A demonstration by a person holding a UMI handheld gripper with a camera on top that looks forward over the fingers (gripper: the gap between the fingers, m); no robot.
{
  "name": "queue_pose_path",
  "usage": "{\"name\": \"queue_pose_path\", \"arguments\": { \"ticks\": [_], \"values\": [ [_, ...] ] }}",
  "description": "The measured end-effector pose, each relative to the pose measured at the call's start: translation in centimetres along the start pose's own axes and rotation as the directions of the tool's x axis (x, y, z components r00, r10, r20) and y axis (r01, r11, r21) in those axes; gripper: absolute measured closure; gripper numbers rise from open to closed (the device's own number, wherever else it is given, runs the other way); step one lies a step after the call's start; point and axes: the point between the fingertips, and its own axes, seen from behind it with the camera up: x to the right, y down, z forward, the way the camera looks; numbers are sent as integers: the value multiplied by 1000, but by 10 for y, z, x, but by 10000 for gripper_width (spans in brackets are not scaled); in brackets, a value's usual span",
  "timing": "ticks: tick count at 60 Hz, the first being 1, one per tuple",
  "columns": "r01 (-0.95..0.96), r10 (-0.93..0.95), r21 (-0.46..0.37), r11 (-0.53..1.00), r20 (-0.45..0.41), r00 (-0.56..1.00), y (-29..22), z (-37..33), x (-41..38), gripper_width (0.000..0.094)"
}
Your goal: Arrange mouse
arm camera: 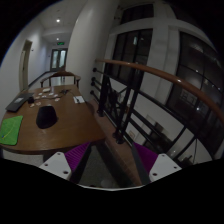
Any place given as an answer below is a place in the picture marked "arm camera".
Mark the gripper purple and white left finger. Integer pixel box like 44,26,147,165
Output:
40,142,91,181

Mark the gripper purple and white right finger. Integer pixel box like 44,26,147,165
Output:
132,143,181,183

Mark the black mouse pad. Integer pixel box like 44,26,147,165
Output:
36,106,58,129

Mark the green cloth mat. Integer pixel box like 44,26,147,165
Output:
0,116,23,146

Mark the white notepad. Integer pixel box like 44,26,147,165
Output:
73,96,85,104

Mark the dark laptop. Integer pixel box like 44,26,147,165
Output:
6,93,33,112

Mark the white card on table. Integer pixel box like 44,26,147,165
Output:
42,88,50,92

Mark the black metal railing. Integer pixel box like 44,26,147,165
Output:
89,67,214,161

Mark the wooden chair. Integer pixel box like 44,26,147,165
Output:
40,71,81,88

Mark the wooden handrail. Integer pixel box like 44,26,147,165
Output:
96,59,224,124

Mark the double glass door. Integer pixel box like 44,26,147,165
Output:
50,48,67,71

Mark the beige side door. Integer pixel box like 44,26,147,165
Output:
19,40,32,91

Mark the large dark window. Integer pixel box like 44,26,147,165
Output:
166,32,224,154

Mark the black cable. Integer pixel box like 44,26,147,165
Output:
59,88,78,98

